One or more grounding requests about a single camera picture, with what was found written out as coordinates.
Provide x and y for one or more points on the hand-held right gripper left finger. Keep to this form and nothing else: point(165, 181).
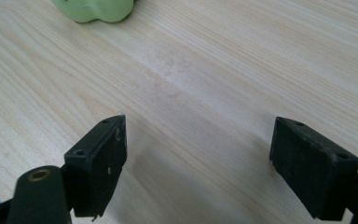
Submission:
point(99, 165)

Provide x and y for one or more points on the light green rounded object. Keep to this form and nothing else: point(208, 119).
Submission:
point(98, 8)

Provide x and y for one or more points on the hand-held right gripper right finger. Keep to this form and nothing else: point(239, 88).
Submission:
point(310, 174)

